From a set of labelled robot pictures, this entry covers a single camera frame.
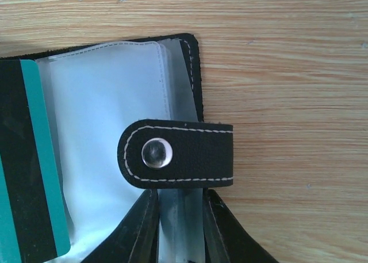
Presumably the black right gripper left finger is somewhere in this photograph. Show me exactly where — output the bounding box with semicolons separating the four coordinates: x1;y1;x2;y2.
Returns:
83;189;159;263

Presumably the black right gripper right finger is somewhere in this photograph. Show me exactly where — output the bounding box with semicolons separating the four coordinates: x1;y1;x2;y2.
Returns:
202;189;277;263

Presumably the black leather card holder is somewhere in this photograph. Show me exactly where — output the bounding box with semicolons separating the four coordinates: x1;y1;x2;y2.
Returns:
1;36;233;262

